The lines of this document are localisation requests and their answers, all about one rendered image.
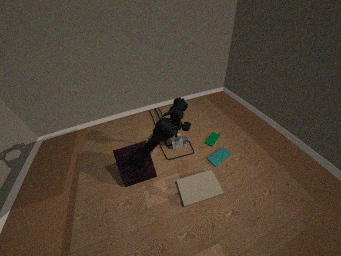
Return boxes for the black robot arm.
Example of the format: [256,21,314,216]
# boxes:
[127,98,188,170]

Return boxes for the teal flat rectangular block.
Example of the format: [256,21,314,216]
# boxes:
[207,147,231,167]

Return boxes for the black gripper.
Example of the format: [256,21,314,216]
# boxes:
[166,117,191,131]

